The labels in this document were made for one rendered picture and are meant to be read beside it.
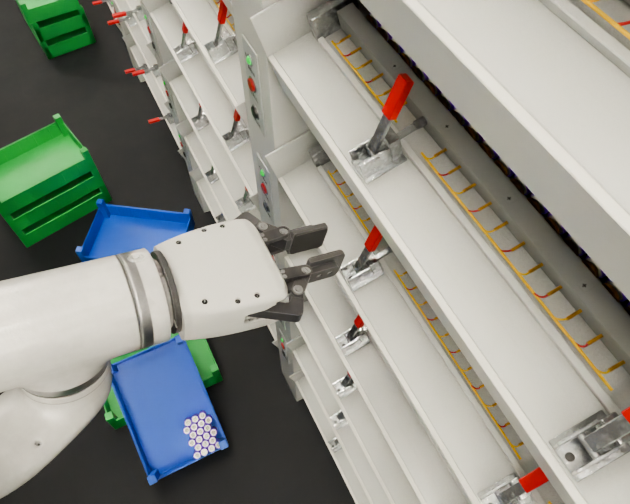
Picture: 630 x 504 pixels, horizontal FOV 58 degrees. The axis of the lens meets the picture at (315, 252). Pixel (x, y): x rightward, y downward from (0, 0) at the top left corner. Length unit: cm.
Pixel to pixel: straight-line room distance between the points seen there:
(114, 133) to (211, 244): 170
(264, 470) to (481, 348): 115
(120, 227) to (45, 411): 141
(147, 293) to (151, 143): 168
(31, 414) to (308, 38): 43
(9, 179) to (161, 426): 90
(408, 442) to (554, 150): 56
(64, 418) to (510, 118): 42
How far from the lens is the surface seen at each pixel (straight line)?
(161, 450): 155
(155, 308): 47
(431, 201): 47
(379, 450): 97
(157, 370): 154
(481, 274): 44
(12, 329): 47
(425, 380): 61
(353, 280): 63
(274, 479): 152
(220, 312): 49
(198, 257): 51
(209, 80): 117
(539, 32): 32
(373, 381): 80
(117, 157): 212
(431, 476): 78
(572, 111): 29
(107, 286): 47
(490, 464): 59
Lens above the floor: 149
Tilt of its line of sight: 57 degrees down
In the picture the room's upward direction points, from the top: straight up
